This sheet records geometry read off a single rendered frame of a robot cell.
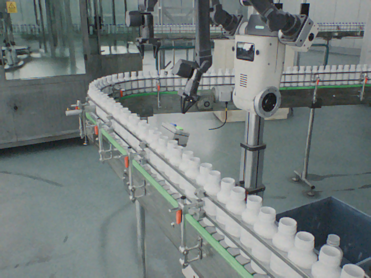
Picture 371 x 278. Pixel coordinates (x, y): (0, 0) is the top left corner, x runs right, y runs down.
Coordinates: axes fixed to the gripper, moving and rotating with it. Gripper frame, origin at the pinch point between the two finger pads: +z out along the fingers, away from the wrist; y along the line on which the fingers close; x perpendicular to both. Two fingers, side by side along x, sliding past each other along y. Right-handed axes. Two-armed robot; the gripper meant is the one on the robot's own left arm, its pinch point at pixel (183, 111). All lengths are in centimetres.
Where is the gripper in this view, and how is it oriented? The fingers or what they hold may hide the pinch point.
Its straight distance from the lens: 159.2
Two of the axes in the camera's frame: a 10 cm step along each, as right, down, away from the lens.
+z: -3.1, 9.4, 1.7
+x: 8.3, 1.8, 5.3
